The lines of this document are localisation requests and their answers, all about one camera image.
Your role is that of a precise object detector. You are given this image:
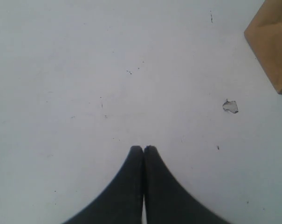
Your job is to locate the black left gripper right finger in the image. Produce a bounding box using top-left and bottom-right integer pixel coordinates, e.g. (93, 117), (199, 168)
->
(144, 146), (227, 224)

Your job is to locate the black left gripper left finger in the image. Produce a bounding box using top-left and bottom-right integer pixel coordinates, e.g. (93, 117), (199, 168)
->
(65, 146), (144, 224)

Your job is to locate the brown paper shopping bag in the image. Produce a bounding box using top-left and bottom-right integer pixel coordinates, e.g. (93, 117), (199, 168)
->
(244, 0), (282, 95)

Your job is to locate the clear plastic scrap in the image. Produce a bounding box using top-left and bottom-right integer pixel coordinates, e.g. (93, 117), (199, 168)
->
(222, 99), (239, 114)

